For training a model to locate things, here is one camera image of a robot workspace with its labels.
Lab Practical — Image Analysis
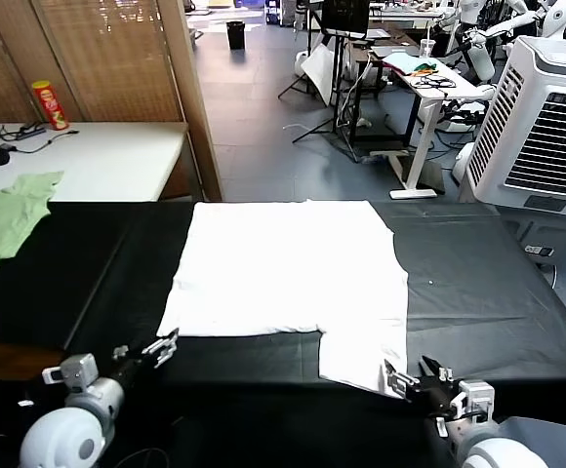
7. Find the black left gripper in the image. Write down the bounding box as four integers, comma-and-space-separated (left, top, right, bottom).
110, 328, 181, 391

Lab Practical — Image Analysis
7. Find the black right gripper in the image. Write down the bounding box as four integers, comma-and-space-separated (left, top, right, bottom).
383, 355, 460, 418

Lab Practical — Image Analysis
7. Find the white printed t-shirt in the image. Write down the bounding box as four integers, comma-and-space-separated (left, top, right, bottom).
156, 198, 410, 399

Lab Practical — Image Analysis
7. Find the black table cover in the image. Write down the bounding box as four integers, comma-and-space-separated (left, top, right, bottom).
0, 199, 566, 468

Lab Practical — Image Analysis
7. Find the white side table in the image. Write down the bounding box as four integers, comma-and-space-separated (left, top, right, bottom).
0, 121, 190, 204

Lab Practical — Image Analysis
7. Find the light green t-shirt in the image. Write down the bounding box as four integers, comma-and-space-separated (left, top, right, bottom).
0, 170, 65, 293

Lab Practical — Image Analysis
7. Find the red chips can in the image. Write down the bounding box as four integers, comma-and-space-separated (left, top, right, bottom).
31, 80, 71, 132

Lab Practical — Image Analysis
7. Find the white air cooler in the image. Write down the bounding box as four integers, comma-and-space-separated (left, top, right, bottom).
460, 34, 566, 264

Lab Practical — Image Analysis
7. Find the wooden folding screen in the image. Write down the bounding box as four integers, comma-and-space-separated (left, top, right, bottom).
0, 0, 224, 202

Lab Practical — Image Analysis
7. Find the white standing desk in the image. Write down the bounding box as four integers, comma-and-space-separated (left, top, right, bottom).
368, 46, 482, 200

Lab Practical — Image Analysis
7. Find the black monitor stand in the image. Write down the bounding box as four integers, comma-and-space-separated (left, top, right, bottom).
292, 28, 362, 145

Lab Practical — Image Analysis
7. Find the teal cloth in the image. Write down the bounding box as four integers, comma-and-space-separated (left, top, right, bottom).
383, 52, 424, 74

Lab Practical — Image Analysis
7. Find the white humanoid robot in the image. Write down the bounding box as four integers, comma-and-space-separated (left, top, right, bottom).
438, 0, 499, 84
477, 0, 566, 48

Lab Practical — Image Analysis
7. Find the white reflector board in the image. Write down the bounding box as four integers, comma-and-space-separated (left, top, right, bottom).
301, 42, 336, 106

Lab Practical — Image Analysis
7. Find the black trash bin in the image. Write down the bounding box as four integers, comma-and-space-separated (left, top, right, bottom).
225, 19, 247, 51

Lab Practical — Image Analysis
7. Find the grey laptop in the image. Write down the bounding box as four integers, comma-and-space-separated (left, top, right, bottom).
370, 42, 421, 59

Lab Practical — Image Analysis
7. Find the clear plastic cup with straw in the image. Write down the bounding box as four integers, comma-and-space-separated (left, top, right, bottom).
419, 23, 438, 59

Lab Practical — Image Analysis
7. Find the black monitor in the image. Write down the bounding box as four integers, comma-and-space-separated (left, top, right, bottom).
320, 0, 370, 41

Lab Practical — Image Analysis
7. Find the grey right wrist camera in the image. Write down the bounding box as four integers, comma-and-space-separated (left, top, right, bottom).
451, 378, 497, 420

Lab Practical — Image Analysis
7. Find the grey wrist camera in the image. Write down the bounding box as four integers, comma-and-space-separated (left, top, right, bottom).
451, 378, 497, 420
42, 354, 100, 391

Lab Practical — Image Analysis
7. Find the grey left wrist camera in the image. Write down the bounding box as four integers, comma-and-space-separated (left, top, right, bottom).
42, 354, 100, 391

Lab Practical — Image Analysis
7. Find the black cable on side table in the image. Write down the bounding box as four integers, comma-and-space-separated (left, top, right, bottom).
0, 124, 79, 155

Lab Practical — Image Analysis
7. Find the black cable bundle on desk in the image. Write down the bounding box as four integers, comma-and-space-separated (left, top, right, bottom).
409, 70, 460, 90

